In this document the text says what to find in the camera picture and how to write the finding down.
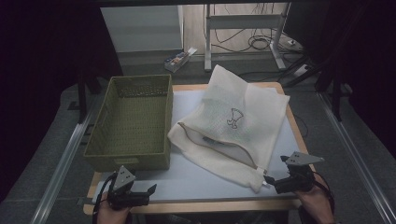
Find black floor cables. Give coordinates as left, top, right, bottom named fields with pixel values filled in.
left=213, top=2, right=312, bottom=82

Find aluminium floor rail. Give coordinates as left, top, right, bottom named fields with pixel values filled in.
left=29, top=102, right=96, bottom=224
left=317, top=91, right=396, bottom=224

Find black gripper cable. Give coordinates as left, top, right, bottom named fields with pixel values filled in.
left=312, top=171, right=336, bottom=216
left=92, top=172, right=119, bottom=224

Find dark curtain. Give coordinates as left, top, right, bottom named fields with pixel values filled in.
left=283, top=0, right=396, bottom=160
left=0, top=0, right=124, bottom=203

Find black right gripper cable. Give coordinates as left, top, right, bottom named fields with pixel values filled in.
left=312, top=171, right=336, bottom=216

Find person's right hand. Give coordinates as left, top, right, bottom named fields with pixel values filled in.
left=294, top=177, right=336, bottom=219

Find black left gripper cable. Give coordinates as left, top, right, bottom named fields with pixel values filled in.
left=92, top=172, right=119, bottom=224

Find green woven basket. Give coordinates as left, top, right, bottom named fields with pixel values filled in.
left=83, top=74, right=174, bottom=173

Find person's left hand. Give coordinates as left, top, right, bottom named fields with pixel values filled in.
left=96, top=192, right=132, bottom=224

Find black metal stand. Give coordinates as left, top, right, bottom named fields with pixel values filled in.
left=77, top=70, right=103, bottom=124

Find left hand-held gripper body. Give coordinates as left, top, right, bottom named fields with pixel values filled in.
left=106, top=165, right=150, bottom=210

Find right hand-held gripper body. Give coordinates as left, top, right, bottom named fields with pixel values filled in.
left=274, top=151, right=325, bottom=194

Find cream mesh laundry bag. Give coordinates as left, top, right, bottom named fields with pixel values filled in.
left=167, top=64, right=291, bottom=194

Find white cabinet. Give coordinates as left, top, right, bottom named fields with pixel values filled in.
left=100, top=5, right=185, bottom=54

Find grey metal desk frame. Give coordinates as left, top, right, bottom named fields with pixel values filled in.
left=203, top=2, right=292, bottom=72

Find white power strip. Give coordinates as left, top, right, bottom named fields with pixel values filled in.
left=292, top=63, right=313, bottom=78

